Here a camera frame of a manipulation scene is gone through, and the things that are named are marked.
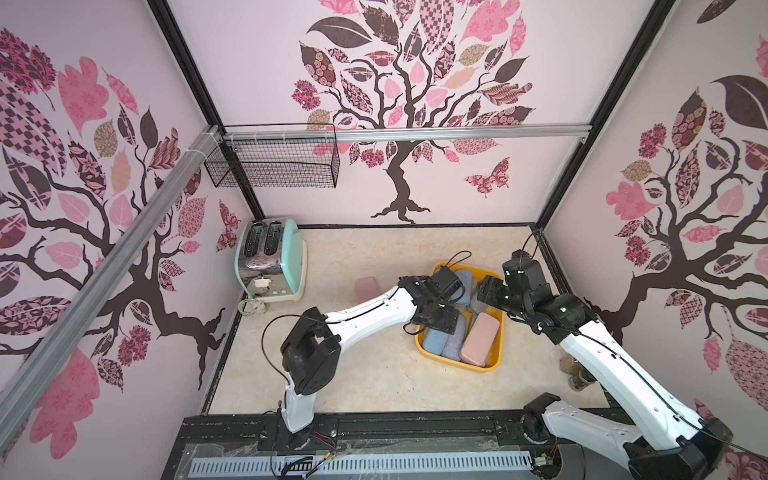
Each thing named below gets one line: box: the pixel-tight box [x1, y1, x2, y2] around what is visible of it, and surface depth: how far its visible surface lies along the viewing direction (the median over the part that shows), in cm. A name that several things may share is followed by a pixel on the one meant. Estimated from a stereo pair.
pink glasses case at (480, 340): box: [460, 312, 500, 367], surface depth 86 cm
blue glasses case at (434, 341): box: [423, 327, 449, 356], surface depth 85 cm
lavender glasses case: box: [440, 314, 466, 362], surface depth 86 cm
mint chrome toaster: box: [234, 218, 308, 303], surface depth 94 cm
